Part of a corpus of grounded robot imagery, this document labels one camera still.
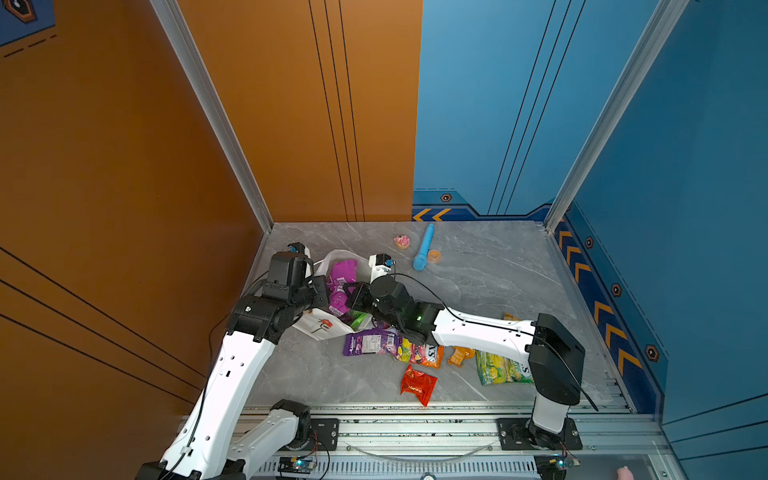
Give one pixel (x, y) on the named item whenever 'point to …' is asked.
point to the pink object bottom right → (624, 474)
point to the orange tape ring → (434, 256)
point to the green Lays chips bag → (360, 321)
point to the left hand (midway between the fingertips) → (323, 282)
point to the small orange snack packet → (460, 354)
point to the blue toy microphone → (420, 261)
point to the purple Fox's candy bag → (371, 341)
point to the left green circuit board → (296, 465)
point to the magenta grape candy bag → (342, 271)
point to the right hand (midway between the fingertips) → (338, 287)
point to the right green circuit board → (554, 467)
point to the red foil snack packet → (418, 383)
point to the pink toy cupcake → (401, 241)
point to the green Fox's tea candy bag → (495, 369)
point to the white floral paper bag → (322, 324)
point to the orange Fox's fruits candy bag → (434, 355)
